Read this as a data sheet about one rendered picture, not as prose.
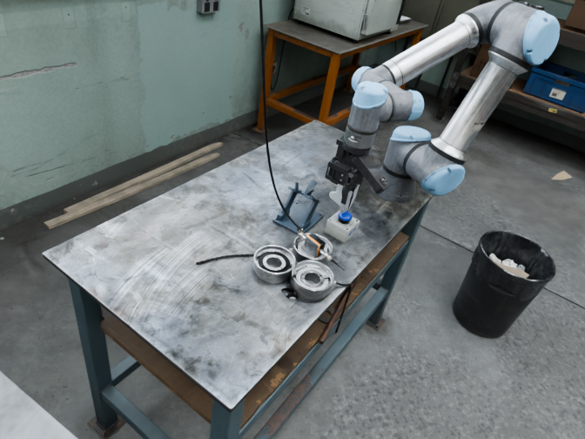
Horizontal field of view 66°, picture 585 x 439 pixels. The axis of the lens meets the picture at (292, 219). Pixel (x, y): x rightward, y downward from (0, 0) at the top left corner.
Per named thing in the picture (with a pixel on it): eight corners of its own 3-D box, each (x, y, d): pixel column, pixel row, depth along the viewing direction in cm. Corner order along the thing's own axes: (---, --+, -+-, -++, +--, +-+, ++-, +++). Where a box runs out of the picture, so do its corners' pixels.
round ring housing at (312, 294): (291, 301, 106) (293, 289, 104) (287, 270, 115) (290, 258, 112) (333, 303, 108) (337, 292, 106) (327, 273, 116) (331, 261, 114)
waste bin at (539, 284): (503, 357, 207) (549, 293, 182) (435, 318, 220) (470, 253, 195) (520, 315, 231) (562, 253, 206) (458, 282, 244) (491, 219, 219)
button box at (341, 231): (345, 244, 127) (348, 230, 124) (324, 232, 130) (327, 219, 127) (358, 231, 133) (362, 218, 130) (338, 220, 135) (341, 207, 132)
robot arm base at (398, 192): (382, 173, 162) (390, 149, 156) (420, 192, 156) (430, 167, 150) (362, 189, 152) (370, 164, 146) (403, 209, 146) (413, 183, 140)
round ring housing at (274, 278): (246, 278, 110) (247, 266, 108) (259, 252, 119) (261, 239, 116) (286, 290, 109) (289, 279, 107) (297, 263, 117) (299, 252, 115)
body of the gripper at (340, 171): (338, 171, 126) (347, 131, 119) (364, 183, 123) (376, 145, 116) (323, 180, 121) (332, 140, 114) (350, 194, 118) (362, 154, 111)
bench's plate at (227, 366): (230, 415, 84) (231, 409, 83) (43, 259, 108) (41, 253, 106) (446, 183, 168) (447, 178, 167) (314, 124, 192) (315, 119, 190)
